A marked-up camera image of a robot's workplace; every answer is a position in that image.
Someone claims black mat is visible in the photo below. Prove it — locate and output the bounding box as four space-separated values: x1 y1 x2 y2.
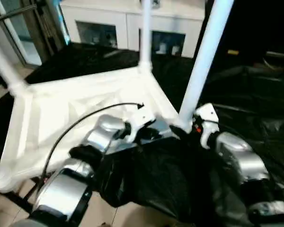
0 42 284 227

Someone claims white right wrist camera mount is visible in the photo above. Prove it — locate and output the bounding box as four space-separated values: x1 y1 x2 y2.
193 103 220 150

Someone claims black metal table frame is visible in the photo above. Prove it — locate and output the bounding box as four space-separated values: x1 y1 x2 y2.
4 177 43 213

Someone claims dark cabinet with gold label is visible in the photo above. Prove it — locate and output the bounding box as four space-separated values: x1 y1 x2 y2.
200 0 268 68

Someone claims white glass door cabinet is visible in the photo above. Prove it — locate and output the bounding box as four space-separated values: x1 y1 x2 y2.
60 0 206 59

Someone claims metal framed glass door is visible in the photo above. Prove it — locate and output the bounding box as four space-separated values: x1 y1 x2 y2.
0 0 71 67

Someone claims white plastic table top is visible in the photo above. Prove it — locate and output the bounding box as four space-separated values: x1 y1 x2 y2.
0 64 182 194

